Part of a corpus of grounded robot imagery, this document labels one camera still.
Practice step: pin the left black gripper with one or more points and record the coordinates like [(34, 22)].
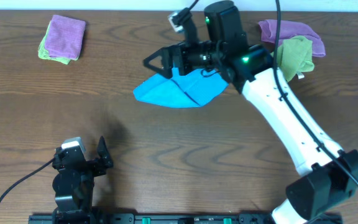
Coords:
[(89, 163)]

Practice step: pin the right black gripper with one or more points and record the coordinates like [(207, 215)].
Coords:
[(175, 58)]

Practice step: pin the blue microfiber cloth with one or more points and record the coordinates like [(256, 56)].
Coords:
[(193, 90)]

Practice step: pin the green cloth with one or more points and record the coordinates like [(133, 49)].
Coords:
[(295, 56), (43, 53)]

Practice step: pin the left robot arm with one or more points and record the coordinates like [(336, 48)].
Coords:
[(74, 183)]

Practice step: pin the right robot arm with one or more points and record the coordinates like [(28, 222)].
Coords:
[(328, 174)]

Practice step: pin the folded purple cloth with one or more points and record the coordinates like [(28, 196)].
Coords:
[(64, 37)]

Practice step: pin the folded green cloth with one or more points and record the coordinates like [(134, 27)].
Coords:
[(43, 53)]

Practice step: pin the crumpled purple cloth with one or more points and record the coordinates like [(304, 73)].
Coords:
[(289, 29)]

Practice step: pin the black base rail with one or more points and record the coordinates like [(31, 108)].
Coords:
[(128, 218)]

